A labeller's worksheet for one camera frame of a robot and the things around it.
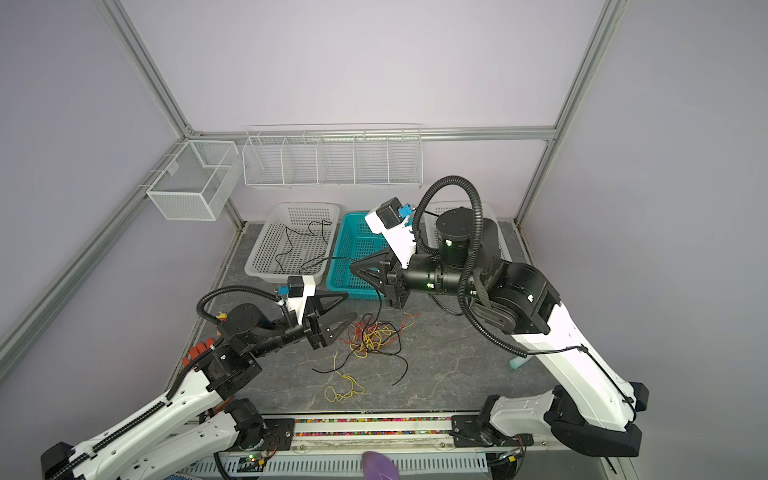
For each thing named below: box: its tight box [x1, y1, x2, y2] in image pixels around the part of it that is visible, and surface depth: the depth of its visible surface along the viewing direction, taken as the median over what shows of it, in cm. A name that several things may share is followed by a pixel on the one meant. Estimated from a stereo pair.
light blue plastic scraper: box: [509, 355, 534, 369], surface depth 85 cm
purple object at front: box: [362, 451, 400, 480], surface depth 71 cm
